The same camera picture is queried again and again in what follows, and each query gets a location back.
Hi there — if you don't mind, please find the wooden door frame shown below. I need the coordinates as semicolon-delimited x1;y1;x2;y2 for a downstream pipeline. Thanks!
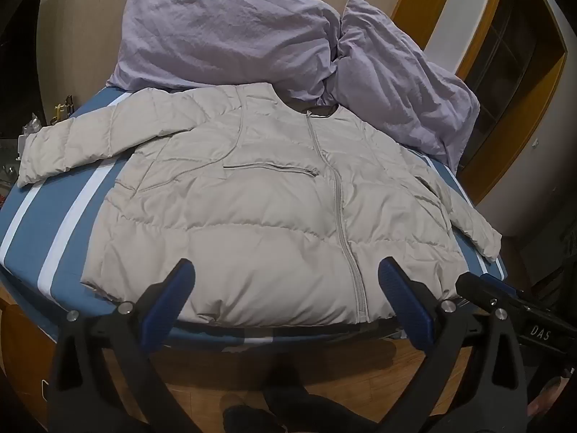
455;0;568;208

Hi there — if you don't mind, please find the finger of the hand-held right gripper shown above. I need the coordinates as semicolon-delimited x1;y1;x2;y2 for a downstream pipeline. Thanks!
455;272;519;315
480;273;517;297

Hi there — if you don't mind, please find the beige puffer jacket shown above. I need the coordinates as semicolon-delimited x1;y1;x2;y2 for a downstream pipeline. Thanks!
17;83;503;328

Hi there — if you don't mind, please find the blue white striped bed sheet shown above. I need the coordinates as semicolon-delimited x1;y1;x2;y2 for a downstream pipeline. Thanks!
0;86;508;340

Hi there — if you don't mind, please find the yellow black small object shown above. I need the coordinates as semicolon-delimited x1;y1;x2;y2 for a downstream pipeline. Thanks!
51;95;76;126

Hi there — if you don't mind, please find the purple pillow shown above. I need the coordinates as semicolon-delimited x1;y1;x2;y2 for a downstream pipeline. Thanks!
328;0;481;173
106;0;342;100

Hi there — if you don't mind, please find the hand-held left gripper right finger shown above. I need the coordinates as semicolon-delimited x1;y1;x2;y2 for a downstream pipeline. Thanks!
378;257;528;433

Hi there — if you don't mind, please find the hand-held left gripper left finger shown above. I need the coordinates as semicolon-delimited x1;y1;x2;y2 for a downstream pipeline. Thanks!
49;258;197;433

